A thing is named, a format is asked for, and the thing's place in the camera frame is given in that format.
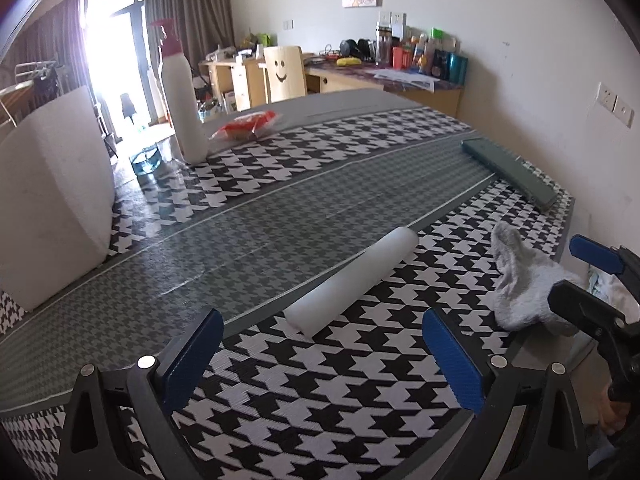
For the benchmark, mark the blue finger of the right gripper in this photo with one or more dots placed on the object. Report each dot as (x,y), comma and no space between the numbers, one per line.
(595,254)
(586,312)

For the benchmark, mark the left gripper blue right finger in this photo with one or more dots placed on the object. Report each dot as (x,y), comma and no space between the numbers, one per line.
(461,360)

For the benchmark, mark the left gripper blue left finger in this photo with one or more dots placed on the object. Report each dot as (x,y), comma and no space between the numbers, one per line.
(184,361)

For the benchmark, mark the grey sock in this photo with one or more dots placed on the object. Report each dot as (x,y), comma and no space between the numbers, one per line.
(527,275)

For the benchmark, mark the white foam roll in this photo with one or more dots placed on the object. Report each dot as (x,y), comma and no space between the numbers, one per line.
(319,307)

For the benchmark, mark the person right hand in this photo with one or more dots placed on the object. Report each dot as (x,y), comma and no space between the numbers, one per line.
(612,414)

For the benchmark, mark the dark green phone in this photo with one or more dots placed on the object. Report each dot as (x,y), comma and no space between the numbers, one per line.
(511,169)

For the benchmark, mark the houndstooth table cloth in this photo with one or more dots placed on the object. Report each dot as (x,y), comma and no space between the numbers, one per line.
(250,232)

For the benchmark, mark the blue spray bottle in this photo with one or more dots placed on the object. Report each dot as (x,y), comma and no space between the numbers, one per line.
(146,160)

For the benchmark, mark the white foam box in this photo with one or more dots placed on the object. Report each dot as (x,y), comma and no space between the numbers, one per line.
(57,195)

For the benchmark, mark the red snack packet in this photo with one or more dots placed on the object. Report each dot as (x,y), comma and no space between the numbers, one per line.
(251,126)

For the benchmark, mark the white pump bottle red cap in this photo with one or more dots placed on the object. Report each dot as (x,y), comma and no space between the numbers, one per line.
(176,80)

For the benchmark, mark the white papers on desk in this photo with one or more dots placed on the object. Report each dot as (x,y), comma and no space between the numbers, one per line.
(417,80)

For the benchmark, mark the wooden desk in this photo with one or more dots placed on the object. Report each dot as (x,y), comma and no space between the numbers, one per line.
(249,83)

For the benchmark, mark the metal bunk bed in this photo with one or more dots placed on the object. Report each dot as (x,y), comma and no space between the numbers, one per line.
(36,83)

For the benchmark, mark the wooden smiley chair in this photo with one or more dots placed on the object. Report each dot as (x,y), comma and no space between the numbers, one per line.
(284,73)

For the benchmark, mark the left brown curtain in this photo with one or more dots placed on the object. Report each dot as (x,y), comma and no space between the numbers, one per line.
(55,36)

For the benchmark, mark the brown curtain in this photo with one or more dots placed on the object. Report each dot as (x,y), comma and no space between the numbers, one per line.
(201,25)
(55,36)

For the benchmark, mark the balcony glass door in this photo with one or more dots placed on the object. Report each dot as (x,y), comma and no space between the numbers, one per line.
(120,68)

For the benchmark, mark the right brown curtain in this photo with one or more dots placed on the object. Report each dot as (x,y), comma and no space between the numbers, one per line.
(201,25)

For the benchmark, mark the wall socket pair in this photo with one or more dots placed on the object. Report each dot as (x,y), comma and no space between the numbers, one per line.
(615,105)

